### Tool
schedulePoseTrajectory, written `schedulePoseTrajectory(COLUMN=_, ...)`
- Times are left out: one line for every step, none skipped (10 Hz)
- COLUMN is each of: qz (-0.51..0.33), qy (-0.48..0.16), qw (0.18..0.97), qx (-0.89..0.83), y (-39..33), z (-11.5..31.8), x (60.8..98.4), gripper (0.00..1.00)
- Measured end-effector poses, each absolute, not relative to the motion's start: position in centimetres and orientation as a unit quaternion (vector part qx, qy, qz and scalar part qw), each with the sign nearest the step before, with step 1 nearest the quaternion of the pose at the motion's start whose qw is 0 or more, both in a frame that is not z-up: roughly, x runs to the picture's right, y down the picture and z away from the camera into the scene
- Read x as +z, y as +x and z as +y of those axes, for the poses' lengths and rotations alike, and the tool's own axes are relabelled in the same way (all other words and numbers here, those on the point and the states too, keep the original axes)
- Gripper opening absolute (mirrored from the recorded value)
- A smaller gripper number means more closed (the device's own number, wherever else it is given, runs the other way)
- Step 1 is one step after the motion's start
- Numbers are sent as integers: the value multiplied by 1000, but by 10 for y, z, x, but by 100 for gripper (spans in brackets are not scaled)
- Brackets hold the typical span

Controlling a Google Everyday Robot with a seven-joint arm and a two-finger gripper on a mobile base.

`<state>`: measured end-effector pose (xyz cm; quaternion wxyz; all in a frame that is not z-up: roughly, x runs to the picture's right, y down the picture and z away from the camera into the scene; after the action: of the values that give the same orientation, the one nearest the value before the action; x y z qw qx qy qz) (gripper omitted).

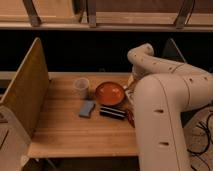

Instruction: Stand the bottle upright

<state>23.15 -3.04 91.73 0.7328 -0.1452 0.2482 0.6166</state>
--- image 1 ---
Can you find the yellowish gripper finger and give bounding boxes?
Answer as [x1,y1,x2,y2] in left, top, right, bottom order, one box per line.
[127,75,134,86]

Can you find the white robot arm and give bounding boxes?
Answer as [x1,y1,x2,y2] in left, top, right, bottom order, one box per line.
[127,44,213,171]

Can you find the orange bowl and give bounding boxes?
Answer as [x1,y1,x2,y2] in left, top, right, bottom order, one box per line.
[95,81,125,106]

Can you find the dark red chili pepper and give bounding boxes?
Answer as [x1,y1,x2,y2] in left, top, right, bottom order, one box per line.
[126,109,135,128]

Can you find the black rectangular box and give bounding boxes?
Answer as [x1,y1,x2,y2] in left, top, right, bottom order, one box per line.
[99,106,126,120]

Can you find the clear plastic cup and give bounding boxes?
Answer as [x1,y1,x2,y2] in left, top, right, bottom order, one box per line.
[73,77,90,99]

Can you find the blue sponge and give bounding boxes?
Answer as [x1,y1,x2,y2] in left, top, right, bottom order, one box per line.
[79,100,95,118]

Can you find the left wooden side panel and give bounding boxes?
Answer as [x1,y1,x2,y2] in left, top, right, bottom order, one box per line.
[0,38,49,141]

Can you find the black cables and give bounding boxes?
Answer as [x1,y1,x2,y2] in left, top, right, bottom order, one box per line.
[186,111,213,171]

